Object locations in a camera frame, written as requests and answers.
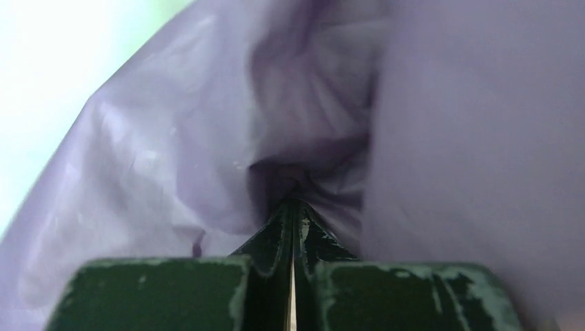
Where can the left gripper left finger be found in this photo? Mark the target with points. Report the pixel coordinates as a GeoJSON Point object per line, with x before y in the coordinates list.
{"type": "Point", "coordinates": [247, 290]}

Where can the purple wrapping paper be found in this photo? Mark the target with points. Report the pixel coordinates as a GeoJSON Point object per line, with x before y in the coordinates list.
{"type": "Point", "coordinates": [420, 131]}

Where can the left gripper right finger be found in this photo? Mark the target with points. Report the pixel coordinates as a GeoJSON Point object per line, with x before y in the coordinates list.
{"type": "Point", "coordinates": [337, 291]}

